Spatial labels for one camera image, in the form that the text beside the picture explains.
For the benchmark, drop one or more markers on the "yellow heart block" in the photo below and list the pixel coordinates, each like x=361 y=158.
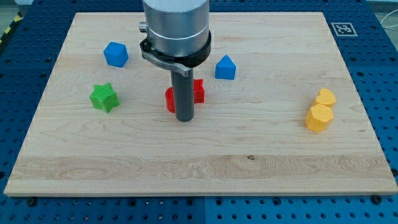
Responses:
x=325 y=97

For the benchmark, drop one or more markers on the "white fiducial marker tag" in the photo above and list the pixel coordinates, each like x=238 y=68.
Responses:
x=344 y=29

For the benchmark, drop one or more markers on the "red circle block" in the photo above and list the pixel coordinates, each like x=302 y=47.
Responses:
x=169 y=100

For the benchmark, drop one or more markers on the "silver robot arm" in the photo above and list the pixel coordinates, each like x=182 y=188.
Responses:
x=178 y=40

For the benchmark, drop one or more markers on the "yellow hexagon block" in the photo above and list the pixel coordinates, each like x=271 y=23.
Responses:
x=319 y=117

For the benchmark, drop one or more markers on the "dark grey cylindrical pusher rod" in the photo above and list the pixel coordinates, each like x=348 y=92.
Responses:
x=183 y=95

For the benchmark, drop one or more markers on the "blue pentagon house block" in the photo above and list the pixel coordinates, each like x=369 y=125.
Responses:
x=225 y=69

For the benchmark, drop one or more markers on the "green star block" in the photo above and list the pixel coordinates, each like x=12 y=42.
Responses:
x=104 y=97

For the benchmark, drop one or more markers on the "black tool clamp with lever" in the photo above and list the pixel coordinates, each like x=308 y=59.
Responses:
x=181 y=65

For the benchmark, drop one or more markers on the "blue cube block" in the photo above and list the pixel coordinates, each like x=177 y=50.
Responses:
x=116 y=54

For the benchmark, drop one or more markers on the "light wooden board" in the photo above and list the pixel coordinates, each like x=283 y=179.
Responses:
x=248 y=138

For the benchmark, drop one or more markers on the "red star block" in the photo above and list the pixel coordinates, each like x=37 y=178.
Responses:
x=198 y=91

